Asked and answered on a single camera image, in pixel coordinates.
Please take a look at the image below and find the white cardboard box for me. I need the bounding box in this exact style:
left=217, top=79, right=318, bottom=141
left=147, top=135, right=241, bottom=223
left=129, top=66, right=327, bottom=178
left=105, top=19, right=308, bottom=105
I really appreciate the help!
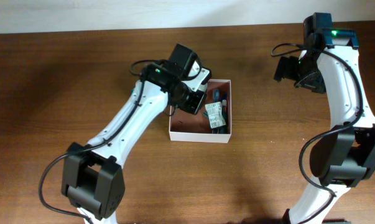
left=169, top=79, right=233, bottom=143

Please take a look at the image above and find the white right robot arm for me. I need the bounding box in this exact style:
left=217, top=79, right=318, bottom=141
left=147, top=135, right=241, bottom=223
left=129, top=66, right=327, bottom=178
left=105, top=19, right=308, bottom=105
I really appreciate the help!
left=274, top=27, right=375, bottom=223

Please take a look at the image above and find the green white packet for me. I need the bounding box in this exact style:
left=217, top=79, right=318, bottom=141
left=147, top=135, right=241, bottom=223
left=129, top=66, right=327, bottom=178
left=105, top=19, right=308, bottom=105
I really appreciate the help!
left=205, top=102, right=226, bottom=129

